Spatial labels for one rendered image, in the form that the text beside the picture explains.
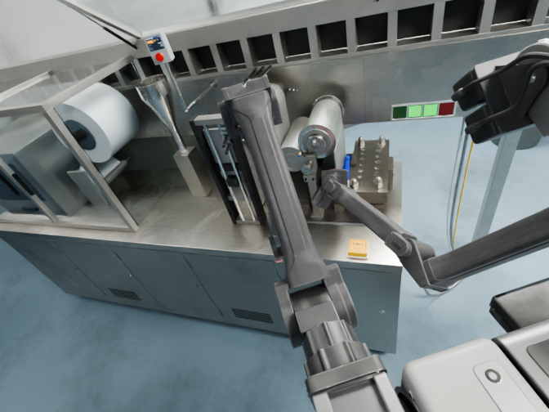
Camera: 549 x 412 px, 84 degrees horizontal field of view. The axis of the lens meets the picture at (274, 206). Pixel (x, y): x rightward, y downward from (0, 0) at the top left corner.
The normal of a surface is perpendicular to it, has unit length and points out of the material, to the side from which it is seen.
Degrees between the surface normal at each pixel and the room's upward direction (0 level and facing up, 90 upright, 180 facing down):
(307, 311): 0
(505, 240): 49
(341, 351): 11
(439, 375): 0
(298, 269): 44
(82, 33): 90
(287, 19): 90
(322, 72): 90
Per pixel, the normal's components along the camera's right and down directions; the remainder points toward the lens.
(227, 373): -0.22, -0.74
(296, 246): -0.01, -0.11
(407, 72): -0.28, 0.67
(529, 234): -0.85, -0.22
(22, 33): 0.22, 0.60
